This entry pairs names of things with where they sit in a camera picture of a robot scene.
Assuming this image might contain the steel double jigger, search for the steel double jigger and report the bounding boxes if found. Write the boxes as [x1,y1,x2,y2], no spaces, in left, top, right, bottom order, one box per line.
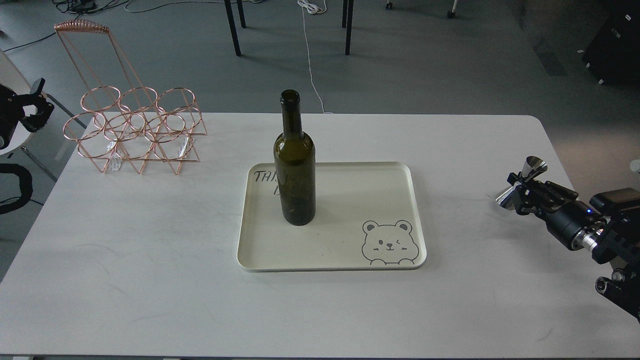
[494,155,547,211]

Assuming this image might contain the dark green wine bottle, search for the dark green wine bottle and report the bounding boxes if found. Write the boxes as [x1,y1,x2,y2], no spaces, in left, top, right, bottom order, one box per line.
[273,89,316,226]

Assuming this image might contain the black floor cables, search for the black floor cables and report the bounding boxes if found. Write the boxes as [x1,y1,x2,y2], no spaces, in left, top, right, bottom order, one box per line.
[0,0,131,53]

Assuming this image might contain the black table legs right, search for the black table legs right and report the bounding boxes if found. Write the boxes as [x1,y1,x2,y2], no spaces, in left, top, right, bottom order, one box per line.
[342,0,355,56]

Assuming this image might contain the white floor cable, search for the white floor cable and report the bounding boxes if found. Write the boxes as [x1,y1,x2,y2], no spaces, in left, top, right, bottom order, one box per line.
[298,0,335,115]

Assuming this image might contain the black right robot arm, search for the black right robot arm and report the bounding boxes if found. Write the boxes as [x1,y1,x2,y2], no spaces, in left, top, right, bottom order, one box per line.
[496,173,639,318]

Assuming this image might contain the copper wire bottle rack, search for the copper wire bottle rack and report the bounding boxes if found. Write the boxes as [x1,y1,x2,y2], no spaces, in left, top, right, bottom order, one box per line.
[54,19,208,174]

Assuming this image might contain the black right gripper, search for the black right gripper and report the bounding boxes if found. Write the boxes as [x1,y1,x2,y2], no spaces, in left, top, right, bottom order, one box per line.
[507,173,594,251]

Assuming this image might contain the black table legs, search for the black table legs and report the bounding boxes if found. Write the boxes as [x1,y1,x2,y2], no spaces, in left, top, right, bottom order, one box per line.
[342,0,355,56]
[223,0,247,57]

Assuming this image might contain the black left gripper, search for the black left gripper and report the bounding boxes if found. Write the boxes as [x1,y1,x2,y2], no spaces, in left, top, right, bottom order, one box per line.
[0,78,55,146]

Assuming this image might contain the cream bear serving tray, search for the cream bear serving tray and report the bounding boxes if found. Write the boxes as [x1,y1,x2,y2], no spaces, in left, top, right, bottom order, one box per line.
[237,162,428,272]

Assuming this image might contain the black equipment case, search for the black equipment case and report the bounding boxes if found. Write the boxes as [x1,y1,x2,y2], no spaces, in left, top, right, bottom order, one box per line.
[582,10,640,84]

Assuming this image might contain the black table legs left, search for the black table legs left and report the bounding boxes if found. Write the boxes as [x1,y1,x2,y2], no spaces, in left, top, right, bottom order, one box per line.
[223,0,247,57]

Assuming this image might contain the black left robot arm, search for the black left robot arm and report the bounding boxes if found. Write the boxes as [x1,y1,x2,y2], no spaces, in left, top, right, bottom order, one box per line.
[0,78,55,215]

